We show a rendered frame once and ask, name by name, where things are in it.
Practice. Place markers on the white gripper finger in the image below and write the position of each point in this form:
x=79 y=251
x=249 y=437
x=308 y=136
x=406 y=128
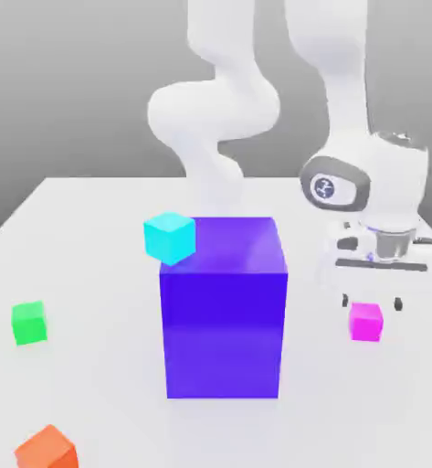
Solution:
x=345 y=299
x=398 y=304

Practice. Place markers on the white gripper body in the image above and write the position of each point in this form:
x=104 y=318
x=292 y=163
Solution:
x=380 y=279

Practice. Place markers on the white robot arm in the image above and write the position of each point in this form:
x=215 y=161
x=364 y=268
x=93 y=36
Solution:
x=215 y=109

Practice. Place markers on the small magenta cube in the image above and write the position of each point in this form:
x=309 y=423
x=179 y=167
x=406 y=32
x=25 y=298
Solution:
x=365 y=323

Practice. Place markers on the small cyan cube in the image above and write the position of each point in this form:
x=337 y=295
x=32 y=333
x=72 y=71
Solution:
x=170 y=237

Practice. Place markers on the small green cube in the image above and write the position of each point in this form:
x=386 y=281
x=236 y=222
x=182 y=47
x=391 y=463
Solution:
x=29 y=323

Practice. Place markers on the small orange cube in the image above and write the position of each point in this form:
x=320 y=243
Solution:
x=45 y=449

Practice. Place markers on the large purple box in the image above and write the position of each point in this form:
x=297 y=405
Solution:
x=223 y=329

